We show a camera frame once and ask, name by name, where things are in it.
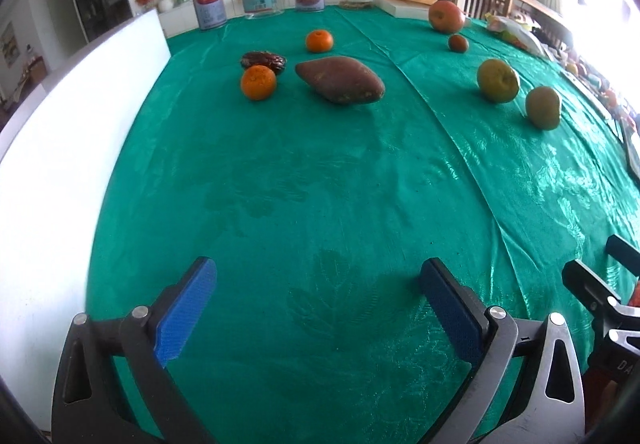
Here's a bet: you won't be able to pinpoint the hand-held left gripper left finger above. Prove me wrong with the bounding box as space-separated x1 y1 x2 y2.
51 255 218 444

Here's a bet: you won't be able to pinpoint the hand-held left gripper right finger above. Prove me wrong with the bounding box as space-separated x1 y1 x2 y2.
419 258 586 444

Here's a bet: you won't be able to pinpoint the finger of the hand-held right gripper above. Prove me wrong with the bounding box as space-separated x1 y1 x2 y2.
605 233 640 275
562 259 622 321

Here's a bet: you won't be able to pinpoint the small green pear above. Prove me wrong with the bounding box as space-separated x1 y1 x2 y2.
524 86 562 131

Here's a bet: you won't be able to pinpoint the green patterned tablecloth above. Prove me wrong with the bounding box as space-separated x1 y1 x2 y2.
85 4 640 444

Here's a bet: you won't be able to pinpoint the white board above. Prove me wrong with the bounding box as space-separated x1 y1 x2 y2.
0 8 173 430

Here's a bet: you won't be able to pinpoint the large green pear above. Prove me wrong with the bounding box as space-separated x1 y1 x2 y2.
476 58 521 104

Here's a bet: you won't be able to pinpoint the large orange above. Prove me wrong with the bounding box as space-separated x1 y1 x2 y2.
240 65 277 101

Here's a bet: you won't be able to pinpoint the printed plastic bag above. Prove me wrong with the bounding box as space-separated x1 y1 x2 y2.
485 14 548 55

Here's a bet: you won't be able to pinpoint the sweet potato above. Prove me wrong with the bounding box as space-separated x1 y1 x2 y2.
295 56 386 105

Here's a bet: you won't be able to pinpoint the dark red dates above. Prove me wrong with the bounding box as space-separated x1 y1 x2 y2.
240 51 287 74

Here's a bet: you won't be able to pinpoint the white television console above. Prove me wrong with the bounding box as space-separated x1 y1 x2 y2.
157 0 301 38

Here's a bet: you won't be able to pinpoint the red apple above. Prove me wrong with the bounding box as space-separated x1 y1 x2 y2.
428 0 465 35

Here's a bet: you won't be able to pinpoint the small mandarin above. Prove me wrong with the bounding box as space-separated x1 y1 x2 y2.
305 30 334 54

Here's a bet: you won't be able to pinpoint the flat white box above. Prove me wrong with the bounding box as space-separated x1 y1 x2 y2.
374 0 436 18

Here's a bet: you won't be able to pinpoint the wall picture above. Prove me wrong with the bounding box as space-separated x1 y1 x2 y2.
0 21 21 69

